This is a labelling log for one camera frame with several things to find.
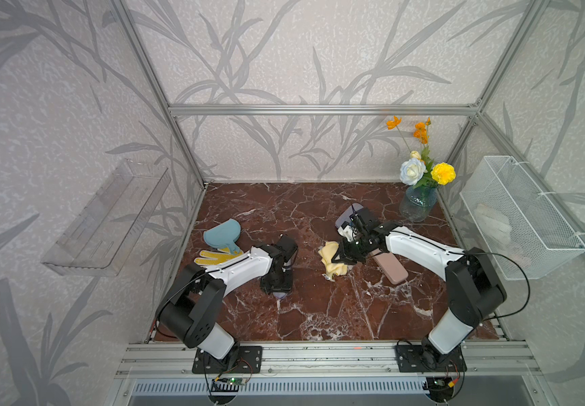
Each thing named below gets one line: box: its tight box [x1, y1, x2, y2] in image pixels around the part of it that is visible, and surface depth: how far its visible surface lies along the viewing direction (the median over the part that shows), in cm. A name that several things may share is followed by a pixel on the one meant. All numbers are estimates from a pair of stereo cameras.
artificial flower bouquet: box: [386, 115, 457, 189], surface depth 84 cm
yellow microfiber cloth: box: [317, 241, 348, 282], surface depth 86 cm
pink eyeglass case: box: [372, 252, 410, 286], surface depth 91 cm
